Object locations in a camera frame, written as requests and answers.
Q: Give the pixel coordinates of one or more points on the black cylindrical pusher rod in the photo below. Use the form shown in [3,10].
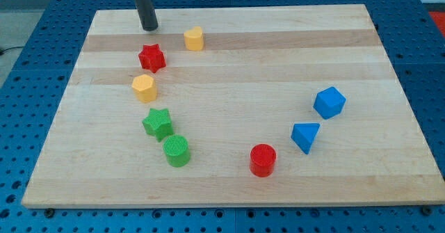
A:
[147,14]

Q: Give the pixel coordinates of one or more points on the yellow heart block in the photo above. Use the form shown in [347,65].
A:
[194,39]

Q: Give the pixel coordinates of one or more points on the blue cube block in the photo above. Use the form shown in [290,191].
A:
[329,103]

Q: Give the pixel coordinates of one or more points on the red star block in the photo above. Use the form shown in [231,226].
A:
[152,58]

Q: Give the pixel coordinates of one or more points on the yellow hexagon block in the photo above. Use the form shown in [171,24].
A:
[144,88]

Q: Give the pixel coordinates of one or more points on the green star block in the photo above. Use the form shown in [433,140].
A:
[158,124]

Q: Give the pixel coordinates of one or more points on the green cylinder block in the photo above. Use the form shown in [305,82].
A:
[176,150]

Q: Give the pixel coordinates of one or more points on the wooden board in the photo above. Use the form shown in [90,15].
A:
[257,75]

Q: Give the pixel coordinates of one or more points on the red cylinder block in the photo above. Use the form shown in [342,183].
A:
[262,160]

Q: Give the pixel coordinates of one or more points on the blue triangle block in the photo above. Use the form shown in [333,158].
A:
[304,134]

